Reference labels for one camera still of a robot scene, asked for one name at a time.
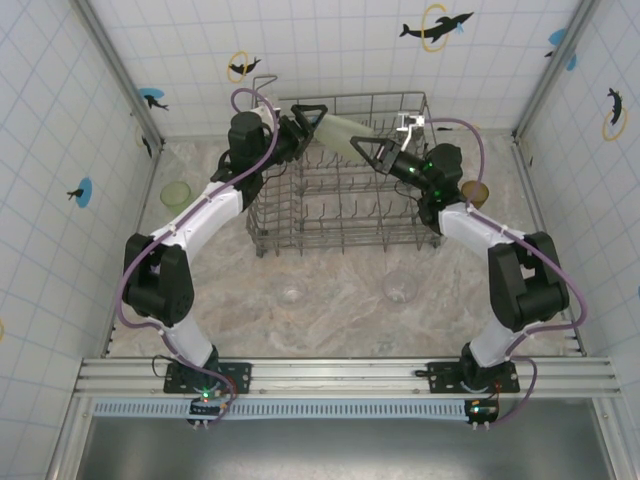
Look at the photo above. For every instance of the blue patch wall sticker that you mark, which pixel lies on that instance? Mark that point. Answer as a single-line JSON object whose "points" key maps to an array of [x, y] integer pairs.
{"points": [[557, 36]]}

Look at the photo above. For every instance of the amber translucent cup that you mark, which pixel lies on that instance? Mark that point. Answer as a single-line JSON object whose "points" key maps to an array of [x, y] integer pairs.
{"points": [[476, 195]]}

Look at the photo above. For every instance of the aluminium corner post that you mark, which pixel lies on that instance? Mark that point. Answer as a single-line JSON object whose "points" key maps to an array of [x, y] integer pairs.
{"points": [[120, 70], [555, 70]]}

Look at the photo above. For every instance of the black controller circuit board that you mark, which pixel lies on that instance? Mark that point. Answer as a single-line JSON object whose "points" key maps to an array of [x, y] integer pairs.
{"points": [[482, 411], [200, 407]]}

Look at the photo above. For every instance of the blue circle shark sticker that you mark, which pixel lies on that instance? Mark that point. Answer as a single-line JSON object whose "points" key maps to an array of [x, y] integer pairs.
{"points": [[149, 95]]}

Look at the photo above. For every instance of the small clear glass cup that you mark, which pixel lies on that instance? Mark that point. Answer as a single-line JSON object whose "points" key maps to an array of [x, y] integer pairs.
{"points": [[292, 297]]}

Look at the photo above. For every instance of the aluminium side rail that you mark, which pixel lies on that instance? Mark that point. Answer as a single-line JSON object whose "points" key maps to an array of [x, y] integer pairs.
{"points": [[536, 200], [150, 190]]}

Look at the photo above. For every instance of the frosted pale plastic cup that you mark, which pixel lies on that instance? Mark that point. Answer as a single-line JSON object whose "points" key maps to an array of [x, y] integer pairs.
{"points": [[340, 135]]}

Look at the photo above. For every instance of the steel sheet panel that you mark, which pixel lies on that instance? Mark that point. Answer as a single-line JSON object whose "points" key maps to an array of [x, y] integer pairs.
{"points": [[350, 450]]}

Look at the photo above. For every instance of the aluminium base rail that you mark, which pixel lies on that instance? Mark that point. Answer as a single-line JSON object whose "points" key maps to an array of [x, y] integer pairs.
{"points": [[325, 372]]}

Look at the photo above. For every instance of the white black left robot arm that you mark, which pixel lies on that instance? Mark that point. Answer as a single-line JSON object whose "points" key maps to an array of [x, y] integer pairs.
{"points": [[165, 295]]}

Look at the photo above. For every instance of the green translucent cup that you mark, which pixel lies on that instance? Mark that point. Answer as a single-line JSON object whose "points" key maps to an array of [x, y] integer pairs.
{"points": [[175, 200]]}

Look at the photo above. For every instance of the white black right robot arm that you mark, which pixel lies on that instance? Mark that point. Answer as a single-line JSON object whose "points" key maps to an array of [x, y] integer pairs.
{"points": [[525, 290]]}

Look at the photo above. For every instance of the wide clear faceted glass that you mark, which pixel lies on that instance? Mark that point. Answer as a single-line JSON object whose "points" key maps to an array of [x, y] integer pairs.
{"points": [[400, 290]]}

